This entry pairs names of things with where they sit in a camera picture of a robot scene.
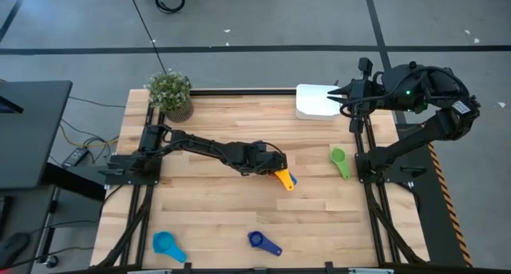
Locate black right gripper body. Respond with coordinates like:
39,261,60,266
349,57,386,134

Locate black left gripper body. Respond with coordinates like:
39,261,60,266
235,140,288,177

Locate yellow measuring cup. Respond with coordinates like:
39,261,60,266
274,168,296,192

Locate green measuring cup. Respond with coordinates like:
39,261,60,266
329,146,352,181

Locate dark indigo measuring cup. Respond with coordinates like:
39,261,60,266
248,230,283,257

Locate teal measuring cup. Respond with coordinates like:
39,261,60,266
152,231,188,264

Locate white plastic basket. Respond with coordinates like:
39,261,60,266
295,83,343,121

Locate green plant in ribbed pot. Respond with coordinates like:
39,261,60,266
143,69,196,124

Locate black platform with hazard stripe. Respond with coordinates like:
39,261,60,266
394,123,474,268

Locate black power adapter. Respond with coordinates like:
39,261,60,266
61,146,89,168

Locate black desk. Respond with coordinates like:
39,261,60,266
0,80,73,191

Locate black computer mouse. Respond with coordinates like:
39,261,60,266
0,232,31,269

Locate black aluminium table frame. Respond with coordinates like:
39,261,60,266
95,88,430,274

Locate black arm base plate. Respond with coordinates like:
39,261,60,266
104,153,163,186
355,152,428,184

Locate coiled black cable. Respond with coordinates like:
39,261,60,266
154,0,187,14

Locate thin black cable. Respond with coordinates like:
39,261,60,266
68,96,127,109

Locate long black cable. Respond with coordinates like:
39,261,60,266
126,0,168,74

